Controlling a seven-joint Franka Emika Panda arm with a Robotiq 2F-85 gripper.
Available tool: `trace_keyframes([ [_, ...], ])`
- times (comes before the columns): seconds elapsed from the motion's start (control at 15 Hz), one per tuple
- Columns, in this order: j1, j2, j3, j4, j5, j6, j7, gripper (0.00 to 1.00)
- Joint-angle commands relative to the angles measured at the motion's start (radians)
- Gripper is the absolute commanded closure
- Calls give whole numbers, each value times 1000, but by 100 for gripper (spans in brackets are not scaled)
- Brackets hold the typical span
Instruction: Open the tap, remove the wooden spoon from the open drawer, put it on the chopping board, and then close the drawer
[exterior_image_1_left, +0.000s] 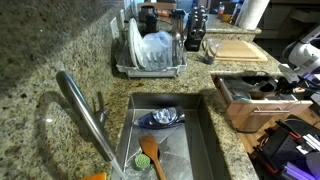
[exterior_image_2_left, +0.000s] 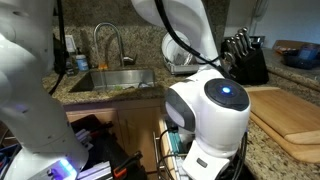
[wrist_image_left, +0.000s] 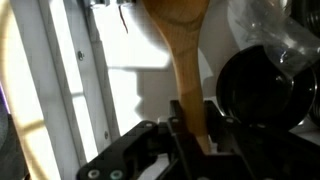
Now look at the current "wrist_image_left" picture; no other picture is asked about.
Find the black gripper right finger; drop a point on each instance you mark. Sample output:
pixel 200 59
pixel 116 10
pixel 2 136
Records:
pixel 266 156

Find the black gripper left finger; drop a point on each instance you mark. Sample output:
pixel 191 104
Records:
pixel 133 150

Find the black round pan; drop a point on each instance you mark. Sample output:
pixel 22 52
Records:
pixel 260 96

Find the clear plastic bag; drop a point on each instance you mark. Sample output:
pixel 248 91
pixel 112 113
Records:
pixel 276 30

